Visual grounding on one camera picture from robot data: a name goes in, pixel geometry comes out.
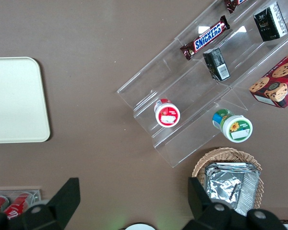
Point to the light wicker basket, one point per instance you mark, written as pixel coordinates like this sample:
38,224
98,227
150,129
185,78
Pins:
230,154

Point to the stacked foil containers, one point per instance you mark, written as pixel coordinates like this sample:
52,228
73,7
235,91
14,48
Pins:
228,187

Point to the red lid white cup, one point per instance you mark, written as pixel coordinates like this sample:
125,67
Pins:
167,116

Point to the clear acrylic tiered stand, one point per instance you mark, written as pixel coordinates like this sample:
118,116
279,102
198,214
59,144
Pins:
194,95

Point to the black box with barcode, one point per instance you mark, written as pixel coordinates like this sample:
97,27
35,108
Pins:
217,64

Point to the clear acrylic bottle rack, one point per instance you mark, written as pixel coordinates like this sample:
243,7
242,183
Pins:
36,195

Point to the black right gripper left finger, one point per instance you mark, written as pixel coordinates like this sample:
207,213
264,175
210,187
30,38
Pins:
62,203

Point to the black box gold print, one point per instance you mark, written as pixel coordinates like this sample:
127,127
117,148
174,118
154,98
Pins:
270,21

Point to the red tartan cookie box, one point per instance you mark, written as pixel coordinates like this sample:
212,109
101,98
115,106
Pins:
278,83

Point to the green lid white cup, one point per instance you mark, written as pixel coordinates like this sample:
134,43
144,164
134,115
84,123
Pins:
235,127

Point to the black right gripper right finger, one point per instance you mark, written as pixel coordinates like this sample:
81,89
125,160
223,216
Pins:
204,203

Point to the Snickers bar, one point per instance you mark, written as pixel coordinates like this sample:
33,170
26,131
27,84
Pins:
206,37
234,4

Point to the cream plastic tray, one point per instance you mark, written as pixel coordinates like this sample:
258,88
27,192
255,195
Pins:
16,100

